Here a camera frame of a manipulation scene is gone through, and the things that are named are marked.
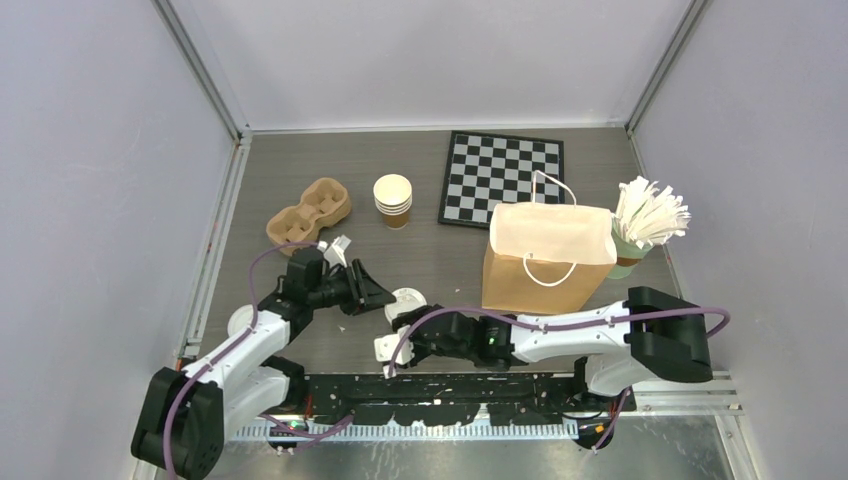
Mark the brown pulp cup carrier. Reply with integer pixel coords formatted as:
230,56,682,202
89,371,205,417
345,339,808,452
266,177,352,247

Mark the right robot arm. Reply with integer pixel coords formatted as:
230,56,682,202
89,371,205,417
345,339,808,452
374,286,729,411

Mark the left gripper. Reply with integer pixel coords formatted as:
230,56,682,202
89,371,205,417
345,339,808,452
308,260,394,317

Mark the white plastic cup lid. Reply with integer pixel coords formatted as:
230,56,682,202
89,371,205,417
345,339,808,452
384,287,428,323

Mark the stack of white lids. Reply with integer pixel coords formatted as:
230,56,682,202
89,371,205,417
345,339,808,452
227,304,254,337

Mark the stack of paper cups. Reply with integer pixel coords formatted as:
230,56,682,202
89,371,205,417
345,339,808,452
372,174,412,229

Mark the black white checkerboard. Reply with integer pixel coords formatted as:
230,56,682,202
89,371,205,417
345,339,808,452
437,131,565,229

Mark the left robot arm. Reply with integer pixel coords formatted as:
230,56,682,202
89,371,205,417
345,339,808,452
130,242,396,479

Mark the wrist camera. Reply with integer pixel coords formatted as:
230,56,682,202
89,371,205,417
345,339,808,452
374,333,414,379
317,235,351,268

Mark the green cup of paper sticks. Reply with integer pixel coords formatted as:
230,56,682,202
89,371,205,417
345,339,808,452
607,176,692,280

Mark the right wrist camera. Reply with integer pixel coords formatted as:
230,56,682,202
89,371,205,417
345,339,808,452
374,333,414,379

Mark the brown paper bag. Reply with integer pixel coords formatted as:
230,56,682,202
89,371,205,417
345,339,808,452
481,170,617,314

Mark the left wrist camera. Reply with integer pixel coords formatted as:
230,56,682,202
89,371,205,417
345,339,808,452
317,235,351,268

